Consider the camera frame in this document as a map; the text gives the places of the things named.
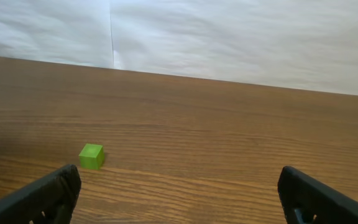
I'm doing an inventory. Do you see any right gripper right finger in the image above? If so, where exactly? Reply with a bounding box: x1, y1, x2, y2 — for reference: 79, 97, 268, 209
277, 166, 358, 224

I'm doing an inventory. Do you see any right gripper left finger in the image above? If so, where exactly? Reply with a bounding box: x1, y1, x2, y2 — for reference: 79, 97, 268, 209
0, 164, 82, 224

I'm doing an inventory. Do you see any green cube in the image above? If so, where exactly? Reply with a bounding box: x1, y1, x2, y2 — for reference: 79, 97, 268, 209
78, 143, 106, 170

